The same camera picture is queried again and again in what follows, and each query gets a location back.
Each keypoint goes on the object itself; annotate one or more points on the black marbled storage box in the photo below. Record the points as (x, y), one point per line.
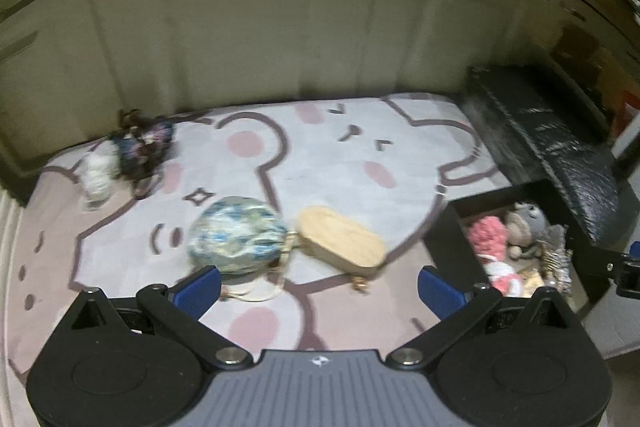
(545, 137)

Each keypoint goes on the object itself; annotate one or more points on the dark floral scrunchie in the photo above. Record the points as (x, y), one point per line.
(142, 142)

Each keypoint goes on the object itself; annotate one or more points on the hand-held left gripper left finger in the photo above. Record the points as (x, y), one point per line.
(197, 293)

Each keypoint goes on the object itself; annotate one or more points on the oval wooden box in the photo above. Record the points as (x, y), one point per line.
(340, 239)

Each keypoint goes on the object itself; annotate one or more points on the orange package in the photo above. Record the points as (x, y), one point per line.
(629, 107)

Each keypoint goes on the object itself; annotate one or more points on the white yarn ball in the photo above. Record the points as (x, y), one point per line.
(97, 177)

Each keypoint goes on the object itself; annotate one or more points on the pink crochet plush toy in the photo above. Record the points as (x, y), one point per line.
(490, 232)

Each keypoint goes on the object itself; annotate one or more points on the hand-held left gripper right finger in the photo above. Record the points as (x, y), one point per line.
(440, 293)

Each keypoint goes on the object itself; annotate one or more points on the small printed carton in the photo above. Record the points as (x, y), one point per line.
(532, 279)

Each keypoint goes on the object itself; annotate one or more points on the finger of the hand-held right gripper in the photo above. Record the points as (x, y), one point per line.
(610, 262)

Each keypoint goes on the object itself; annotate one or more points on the bear printed blanket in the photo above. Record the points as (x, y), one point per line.
(325, 177)

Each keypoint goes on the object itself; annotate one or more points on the grey crochet mouse toy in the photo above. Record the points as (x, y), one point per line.
(530, 219)

